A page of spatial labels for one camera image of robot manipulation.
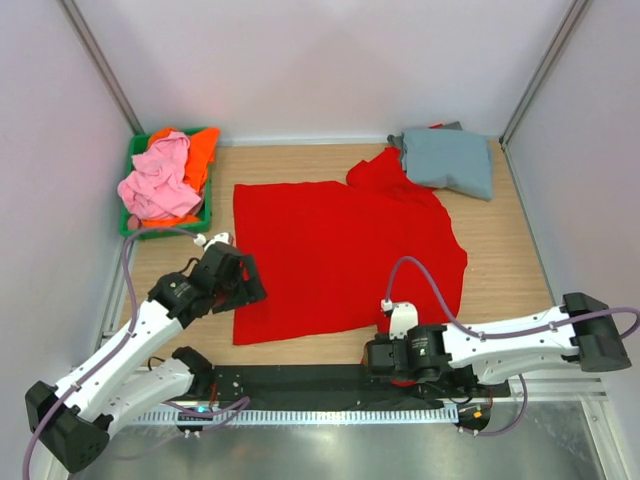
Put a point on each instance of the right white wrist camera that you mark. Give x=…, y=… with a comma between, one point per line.
x=403, y=316

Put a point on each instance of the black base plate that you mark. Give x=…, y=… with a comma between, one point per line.
x=340, y=388

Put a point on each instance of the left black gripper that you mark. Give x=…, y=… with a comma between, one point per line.
x=250, y=289

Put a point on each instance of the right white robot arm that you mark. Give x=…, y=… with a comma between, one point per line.
x=466, y=360

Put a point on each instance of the green plastic bin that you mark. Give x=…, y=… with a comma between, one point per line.
x=139, y=144

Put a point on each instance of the slotted cable duct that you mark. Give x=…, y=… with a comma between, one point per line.
x=167, y=416

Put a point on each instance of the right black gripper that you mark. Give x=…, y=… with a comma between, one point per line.
x=401, y=376

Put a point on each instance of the orange t-shirt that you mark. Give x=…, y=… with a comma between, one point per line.
x=201, y=155

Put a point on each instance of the folded dark grey t-shirt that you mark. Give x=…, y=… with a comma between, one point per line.
x=397, y=141

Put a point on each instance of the right aluminium rail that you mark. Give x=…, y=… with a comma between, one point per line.
x=560, y=389

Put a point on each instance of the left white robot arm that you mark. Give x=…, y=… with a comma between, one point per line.
x=76, y=417

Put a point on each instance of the folded grey-blue t-shirt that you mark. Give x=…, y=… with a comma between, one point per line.
x=449, y=159

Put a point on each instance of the pink t-shirt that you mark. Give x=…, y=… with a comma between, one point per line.
x=155, y=189

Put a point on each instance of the aluminium corner post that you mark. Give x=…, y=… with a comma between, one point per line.
x=100, y=62
x=560, y=40

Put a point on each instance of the right aluminium corner post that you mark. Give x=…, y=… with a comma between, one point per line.
x=560, y=40

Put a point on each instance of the left aluminium corner post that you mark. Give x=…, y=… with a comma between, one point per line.
x=100, y=62

